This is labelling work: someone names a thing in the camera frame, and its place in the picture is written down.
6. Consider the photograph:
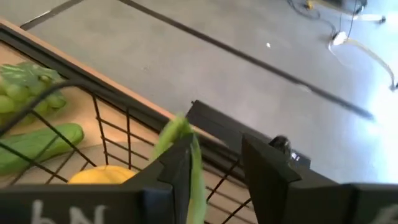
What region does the pink dragon fruit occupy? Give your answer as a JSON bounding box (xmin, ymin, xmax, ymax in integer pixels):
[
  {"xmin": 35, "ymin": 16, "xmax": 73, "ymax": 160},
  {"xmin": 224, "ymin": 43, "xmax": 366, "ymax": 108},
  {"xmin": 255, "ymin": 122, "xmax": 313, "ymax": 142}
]
[{"xmin": 151, "ymin": 114, "xmax": 208, "ymax": 224}]

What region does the green cucumber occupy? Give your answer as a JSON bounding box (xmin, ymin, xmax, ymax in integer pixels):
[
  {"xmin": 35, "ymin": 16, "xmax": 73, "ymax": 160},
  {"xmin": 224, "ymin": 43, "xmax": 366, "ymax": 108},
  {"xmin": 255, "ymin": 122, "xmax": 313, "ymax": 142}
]
[{"xmin": 0, "ymin": 123, "xmax": 85, "ymax": 175}]

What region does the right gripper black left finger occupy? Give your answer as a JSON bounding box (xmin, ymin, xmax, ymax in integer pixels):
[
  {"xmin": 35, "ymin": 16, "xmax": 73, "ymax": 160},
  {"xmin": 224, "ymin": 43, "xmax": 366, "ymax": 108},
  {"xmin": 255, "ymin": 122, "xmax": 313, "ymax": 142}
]
[{"xmin": 124, "ymin": 134, "xmax": 195, "ymax": 224}]

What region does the black flat bar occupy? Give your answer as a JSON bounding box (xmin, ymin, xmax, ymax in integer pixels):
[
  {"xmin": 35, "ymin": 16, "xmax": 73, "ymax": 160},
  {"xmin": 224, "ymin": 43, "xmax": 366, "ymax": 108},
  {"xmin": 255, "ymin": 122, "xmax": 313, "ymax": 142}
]
[{"xmin": 185, "ymin": 99, "xmax": 312, "ymax": 170}]

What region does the white power strip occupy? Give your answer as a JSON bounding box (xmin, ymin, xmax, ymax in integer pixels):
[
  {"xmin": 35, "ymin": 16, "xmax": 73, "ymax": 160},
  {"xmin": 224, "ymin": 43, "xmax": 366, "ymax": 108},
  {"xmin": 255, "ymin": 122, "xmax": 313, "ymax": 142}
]
[{"xmin": 331, "ymin": 30, "xmax": 349, "ymax": 46}]

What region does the black floor cable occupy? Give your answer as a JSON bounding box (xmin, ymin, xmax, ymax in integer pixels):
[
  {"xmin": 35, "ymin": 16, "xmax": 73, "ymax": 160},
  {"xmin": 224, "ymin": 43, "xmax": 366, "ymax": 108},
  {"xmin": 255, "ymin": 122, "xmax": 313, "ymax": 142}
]
[{"xmin": 285, "ymin": 0, "xmax": 340, "ymax": 37}]

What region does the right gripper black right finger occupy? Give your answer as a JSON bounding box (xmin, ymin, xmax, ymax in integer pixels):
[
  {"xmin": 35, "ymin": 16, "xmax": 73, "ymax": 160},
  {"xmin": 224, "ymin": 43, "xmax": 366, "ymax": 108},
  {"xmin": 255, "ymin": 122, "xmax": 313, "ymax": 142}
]
[{"xmin": 241, "ymin": 133, "xmax": 302, "ymax": 224}]

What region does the small black clamp knob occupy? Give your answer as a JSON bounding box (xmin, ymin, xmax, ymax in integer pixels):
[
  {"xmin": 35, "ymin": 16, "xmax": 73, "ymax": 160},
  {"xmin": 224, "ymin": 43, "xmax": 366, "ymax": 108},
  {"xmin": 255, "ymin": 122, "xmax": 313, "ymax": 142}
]
[{"xmin": 269, "ymin": 135, "xmax": 301, "ymax": 162}]

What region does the white floor cable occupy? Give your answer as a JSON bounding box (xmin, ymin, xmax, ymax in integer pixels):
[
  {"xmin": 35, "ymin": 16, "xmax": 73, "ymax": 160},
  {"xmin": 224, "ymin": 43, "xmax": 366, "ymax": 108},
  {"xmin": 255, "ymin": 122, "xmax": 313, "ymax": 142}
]
[{"xmin": 328, "ymin": 37, "xmax": 398, "ymax": 93}]

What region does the green grape bunch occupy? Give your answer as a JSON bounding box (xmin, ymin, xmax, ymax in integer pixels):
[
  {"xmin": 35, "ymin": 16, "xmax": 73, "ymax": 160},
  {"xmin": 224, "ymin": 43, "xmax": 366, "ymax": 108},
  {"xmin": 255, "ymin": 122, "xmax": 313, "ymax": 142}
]
[{"xmin": 0, "ymin": 61, "xmax": 67, "ymax": 127}]

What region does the yellow bell pepper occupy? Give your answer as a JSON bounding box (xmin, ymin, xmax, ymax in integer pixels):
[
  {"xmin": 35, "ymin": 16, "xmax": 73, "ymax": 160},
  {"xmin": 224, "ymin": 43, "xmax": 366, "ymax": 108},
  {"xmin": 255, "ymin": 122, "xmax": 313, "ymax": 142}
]
[{"xmin": 67, "ymin": 164, "xmax": 138, "ymax": 185}]

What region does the black wire basket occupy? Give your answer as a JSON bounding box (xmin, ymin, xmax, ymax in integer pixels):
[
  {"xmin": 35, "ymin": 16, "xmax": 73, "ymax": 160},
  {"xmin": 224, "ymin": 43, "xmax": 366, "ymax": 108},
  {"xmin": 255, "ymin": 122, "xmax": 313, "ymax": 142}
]
[{"xmin": 0, "ymin": 79, "xmax": 261, "ymax": 224}]

